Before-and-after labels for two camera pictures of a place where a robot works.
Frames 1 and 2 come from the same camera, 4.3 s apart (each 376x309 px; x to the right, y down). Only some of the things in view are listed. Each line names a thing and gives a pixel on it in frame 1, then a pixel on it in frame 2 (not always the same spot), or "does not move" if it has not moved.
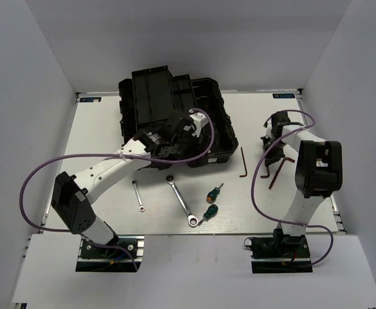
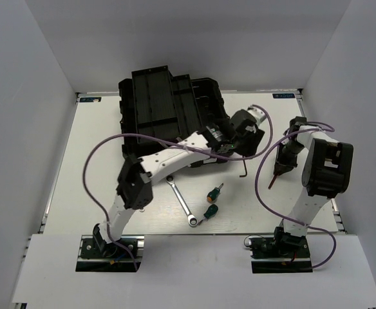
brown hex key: (244, 162) does not move
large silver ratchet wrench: (192, 219) does not move
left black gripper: (194, 152) to (250, 147)
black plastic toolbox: (153, 96) does not move
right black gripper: (272, 158) to (288, 165)
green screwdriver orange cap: (212, 194) does not move
